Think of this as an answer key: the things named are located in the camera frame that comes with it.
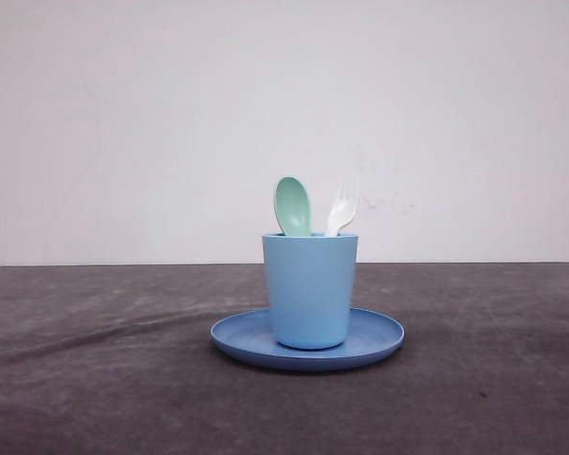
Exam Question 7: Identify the mint green plastic spoon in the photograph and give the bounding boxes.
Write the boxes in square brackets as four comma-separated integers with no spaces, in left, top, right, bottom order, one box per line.
[274,176,311,237]

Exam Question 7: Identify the light blue plastic cup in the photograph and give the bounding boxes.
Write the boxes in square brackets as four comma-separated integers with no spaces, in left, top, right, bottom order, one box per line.
[262,233,358,350]

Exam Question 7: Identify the white plastic fork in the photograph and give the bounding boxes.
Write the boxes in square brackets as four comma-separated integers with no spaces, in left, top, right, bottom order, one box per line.
[325,176,359,237]

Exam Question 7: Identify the blue plastic plate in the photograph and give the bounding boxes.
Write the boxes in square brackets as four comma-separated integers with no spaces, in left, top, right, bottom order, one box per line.
[210,307,405,373]

